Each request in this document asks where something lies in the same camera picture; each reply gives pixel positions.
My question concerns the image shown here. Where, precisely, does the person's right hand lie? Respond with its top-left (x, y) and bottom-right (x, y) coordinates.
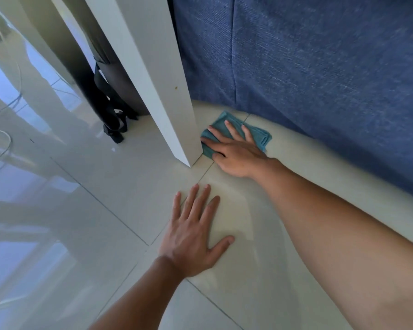
top-left (200, 120), bottom-right (283, 180)

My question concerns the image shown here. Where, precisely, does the white table leg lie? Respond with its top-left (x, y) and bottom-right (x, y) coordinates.
top-left (83, 0), bottom-right (203, 168)

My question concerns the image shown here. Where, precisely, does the person's left forearm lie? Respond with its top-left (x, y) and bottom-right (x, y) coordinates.
top-left (89, 255), bottom-right (187, 330)

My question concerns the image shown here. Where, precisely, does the teal cleaning cloth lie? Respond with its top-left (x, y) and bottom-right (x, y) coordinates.
top-left (200, 111), bottom-right (272, 160)

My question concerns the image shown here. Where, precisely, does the person's left hand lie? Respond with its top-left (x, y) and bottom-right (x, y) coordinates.
top-left (158, 184), bottom-right (235, 279)

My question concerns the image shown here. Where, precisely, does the person's right forearm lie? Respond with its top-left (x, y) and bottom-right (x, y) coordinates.
top-left (252, 159), bottom-right (413, 330)

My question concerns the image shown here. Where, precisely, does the black bag with straps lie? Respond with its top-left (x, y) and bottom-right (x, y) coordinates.
top-left (38, 0), bottom-right (151, 144)

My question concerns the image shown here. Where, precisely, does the blue fabric sofa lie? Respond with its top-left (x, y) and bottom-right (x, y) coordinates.
top-left (167, 0), bottom-right (413, 204)

